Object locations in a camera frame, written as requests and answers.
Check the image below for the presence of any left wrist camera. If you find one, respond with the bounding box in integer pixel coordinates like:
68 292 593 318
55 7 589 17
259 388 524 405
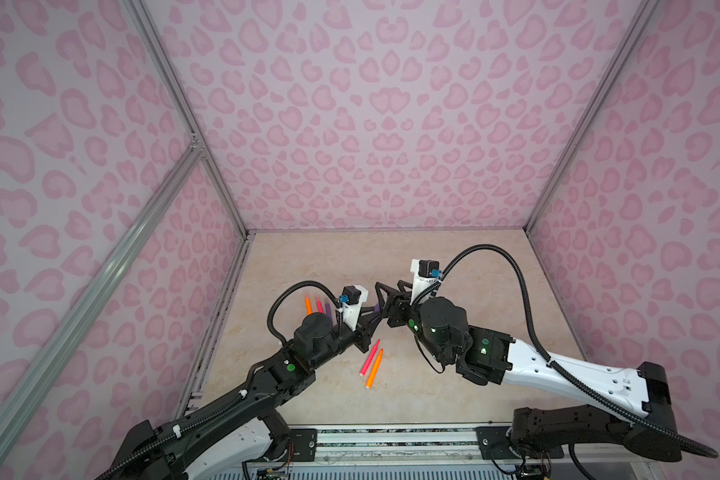
338 285 369 331

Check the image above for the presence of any aluminium diagonal wall bar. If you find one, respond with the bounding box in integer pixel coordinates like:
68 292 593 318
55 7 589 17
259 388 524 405
0 146 204 466

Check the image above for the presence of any aluminium corner post left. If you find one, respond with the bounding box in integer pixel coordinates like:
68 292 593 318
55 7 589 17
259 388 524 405
121 0 249 239

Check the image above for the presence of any aluminium corner post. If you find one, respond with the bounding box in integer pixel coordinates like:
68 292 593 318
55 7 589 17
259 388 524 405
523 0 664 237
121 0 249 239

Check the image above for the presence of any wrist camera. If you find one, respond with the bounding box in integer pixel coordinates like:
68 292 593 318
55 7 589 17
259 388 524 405
410 259 440 299
338 285 369 331

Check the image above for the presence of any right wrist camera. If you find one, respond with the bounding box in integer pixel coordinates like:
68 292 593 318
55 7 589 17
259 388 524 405
410 259 440 299

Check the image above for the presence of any aluminium corner post right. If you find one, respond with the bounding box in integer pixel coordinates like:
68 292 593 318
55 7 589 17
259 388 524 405
523 0 664 237

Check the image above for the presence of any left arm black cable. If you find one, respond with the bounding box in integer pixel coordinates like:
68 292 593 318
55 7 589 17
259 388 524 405
95 280 343 480

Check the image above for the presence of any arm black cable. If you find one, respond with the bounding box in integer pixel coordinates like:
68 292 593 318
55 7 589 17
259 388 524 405
95 280 343 480
434 243 720 480

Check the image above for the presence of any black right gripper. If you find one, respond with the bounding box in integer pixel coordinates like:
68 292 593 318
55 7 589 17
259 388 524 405
372 280 452 362

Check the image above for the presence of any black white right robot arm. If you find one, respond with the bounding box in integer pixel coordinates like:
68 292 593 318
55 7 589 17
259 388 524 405
374 282 682 463

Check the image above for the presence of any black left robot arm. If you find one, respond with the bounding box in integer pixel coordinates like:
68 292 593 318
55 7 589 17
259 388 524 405
101 305 382 479

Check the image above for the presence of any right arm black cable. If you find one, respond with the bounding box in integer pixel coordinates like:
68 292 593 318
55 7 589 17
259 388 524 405
434 243 720 480

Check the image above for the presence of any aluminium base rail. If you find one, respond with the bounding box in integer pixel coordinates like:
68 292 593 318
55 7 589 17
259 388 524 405
137 422 667 480

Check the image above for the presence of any orange pen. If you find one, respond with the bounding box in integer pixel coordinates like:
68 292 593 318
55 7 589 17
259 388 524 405
365 349 384 389

